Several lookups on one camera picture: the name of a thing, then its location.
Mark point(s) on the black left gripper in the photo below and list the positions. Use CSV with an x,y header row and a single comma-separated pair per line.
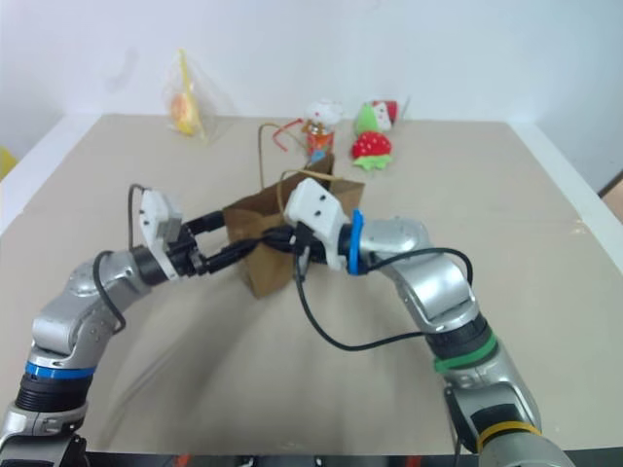
x,y
187,253

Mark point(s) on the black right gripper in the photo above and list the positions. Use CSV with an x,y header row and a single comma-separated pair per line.
x,y
311,250

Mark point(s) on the brown paper bag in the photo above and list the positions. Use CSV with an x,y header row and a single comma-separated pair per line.
x,y
265,275

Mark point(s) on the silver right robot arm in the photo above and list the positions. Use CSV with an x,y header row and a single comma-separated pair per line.
x,y
438,287

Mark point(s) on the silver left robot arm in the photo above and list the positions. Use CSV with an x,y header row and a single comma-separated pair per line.
x,y
73,311

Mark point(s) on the clear plastic bag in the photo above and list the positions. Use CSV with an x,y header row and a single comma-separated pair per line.
x,y
209,97

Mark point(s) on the yellow orange plush toy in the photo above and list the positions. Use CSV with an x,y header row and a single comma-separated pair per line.
x,y
184,114

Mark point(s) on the red strawberry plush green leaves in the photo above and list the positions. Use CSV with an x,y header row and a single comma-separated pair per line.
x,y
372,143

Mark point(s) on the beige table cover sheet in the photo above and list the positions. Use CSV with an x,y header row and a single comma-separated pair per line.
x,y
243,370

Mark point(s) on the green white red slice plush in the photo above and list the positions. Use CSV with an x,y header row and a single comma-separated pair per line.
x,y
365,119

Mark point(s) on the yellow object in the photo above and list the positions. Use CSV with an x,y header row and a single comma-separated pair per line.
x,y
6,165

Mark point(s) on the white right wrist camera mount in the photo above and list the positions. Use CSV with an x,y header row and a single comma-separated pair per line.
x,y
316,204

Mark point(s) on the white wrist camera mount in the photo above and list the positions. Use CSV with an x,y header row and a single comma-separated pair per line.
x,y
156,214
316,204

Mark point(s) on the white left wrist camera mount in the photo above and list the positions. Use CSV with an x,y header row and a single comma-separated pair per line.
x,y
156,214

